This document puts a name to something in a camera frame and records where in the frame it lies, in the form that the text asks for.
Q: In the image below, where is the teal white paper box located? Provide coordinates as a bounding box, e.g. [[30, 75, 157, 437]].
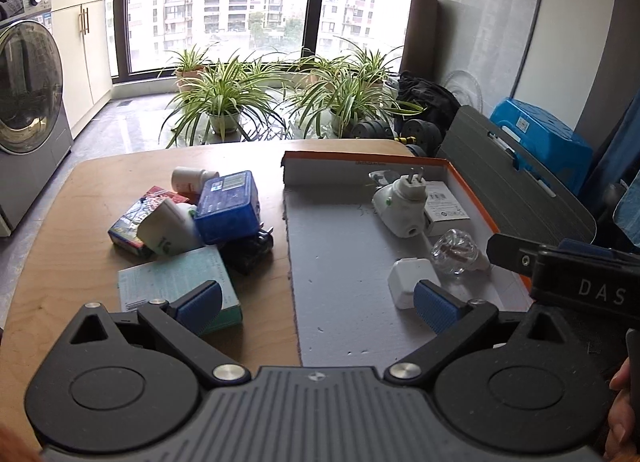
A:
[[117, 245, 243, 335]]

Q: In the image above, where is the black power adapter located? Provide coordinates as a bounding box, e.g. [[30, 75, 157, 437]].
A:
[[218, 229, 274, 274]]

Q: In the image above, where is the white cup-shaped adapter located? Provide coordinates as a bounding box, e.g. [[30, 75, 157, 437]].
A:
[[137, 199, 204, 256]]

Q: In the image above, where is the red blue playing card box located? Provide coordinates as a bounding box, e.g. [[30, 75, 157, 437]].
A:
[[107, 185, 189, 259]]

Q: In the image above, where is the blue plastic case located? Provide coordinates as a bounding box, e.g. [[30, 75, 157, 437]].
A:
[[193, 170, 262, 245]]

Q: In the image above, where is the person's right hand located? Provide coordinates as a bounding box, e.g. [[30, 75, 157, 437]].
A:
[[603, 359, 638, 461]]

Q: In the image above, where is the grey folding chair back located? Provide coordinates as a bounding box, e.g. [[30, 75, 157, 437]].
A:
[[438, 106, 597, 245]]

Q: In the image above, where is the clear plastic bulb object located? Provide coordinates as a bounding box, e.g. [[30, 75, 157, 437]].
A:
[[431, 229, 490, 275]]

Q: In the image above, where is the white square charger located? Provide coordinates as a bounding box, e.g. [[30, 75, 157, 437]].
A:
[[387, 258, 440, 310]]

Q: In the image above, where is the blue plastic stool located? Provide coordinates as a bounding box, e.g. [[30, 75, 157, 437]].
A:
[[490, 98, 593, 195]]

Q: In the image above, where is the white round plug device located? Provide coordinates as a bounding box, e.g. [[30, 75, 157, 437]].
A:
[[369, 169, 427, 239]]

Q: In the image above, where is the white pill bottle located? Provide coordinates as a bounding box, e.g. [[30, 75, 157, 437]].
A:
[[170, 166, 219, 194]]

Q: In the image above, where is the black dumbbell near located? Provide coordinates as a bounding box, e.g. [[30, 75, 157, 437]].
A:
[[400, 119, 442, 157]]

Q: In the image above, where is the black dumbbell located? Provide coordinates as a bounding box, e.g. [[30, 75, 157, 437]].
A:
[[400, 119, 442, 157], [349, 121, 395, 140]]

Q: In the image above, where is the black bag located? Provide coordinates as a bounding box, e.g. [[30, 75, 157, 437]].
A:
[[397, 72, 461, 137]]

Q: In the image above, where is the white fan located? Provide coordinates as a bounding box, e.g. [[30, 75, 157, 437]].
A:
[[442, 70, 484, 113]]

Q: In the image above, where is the black dumbbell far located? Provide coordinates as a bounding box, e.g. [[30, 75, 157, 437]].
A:
[[349, 121, 395, 140]]

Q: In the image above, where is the front left spider plant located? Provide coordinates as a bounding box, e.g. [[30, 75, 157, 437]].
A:
[[160, 55, 288, 148]]

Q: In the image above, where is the spider plant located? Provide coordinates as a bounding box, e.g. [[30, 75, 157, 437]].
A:
[[340, 37, 404, 84], [160, 55, 288, 148], [169, 44, 210, 92], [286, 60, 423, 139]]

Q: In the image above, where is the rolled brown mat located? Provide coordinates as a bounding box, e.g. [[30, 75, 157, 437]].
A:
[[400, 0, 438, 79]]

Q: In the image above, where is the grey washing machine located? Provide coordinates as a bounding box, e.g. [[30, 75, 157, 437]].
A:
[[0, 0, 73, 237]]

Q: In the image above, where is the back right spider plant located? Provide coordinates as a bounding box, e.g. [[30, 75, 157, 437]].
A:
[[340, 37, 404, 84]]

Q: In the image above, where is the front right spider plant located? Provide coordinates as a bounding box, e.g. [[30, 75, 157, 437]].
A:
[[286, 60, 423, 139]]

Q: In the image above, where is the back left spider plant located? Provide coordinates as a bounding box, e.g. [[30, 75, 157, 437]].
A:
[[169, 44, 210, 92]]

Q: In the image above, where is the white cabinet with handles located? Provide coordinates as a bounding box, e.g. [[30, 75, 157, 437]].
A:
[[51, 0, 112, 137]]

